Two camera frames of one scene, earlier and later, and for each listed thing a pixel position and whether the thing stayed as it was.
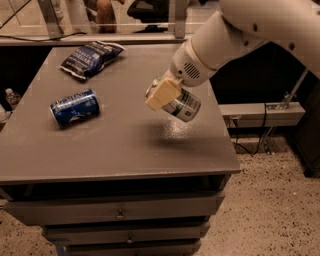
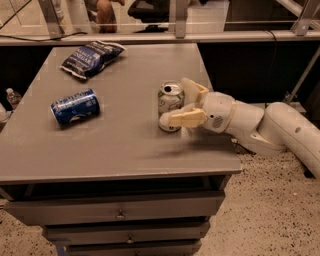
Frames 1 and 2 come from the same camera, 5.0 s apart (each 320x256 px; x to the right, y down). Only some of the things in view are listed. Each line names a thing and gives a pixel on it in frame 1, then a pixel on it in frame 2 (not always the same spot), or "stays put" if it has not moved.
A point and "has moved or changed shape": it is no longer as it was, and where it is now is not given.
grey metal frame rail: [57, 37] stays put
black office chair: [150, 11] stays put
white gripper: [184, 67] → [218, 111]
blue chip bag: [86, 60] stays put
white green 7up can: [185, 107] has moved or changed shape
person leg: [105, 18] stays put
